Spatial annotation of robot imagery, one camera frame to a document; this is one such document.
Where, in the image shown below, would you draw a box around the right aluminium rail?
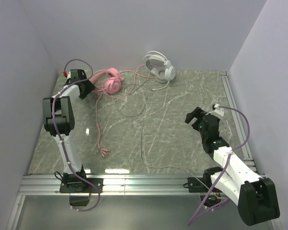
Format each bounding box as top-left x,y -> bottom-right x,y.
220,71 -> 258,173

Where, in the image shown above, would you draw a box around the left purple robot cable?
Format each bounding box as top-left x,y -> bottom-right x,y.
52,58 -> 101,212

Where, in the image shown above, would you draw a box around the front aluminium rail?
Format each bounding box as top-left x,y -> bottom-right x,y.
17,174 -> 190,196

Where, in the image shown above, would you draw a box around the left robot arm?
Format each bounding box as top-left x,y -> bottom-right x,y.
42,69 -> 95,193

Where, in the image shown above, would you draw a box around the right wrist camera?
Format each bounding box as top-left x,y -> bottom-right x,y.
211,104 -> 225,119

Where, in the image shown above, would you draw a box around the aluminium rail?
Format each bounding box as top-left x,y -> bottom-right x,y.
220,71 -> 258,173
17,174 -> 190,196

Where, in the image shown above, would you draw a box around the pink headphones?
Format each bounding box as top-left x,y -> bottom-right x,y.
89,68 -> 123,94

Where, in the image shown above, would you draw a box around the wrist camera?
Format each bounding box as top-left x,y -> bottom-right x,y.
211,104 -> 225,119
63,71 -> 71,79

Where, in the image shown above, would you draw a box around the pink headphone cable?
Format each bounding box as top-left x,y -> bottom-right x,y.
95,69 -> 152,158

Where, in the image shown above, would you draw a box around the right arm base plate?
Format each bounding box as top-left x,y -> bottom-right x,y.
183,177 -> 208,193

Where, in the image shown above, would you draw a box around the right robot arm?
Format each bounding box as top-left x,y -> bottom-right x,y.
185,104 -> 280,226

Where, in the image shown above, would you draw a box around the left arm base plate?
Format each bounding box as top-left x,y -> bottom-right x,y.
59,173 -> 103,194

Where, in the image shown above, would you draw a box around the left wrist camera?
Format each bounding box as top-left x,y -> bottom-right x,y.
63,71 -> 71,79

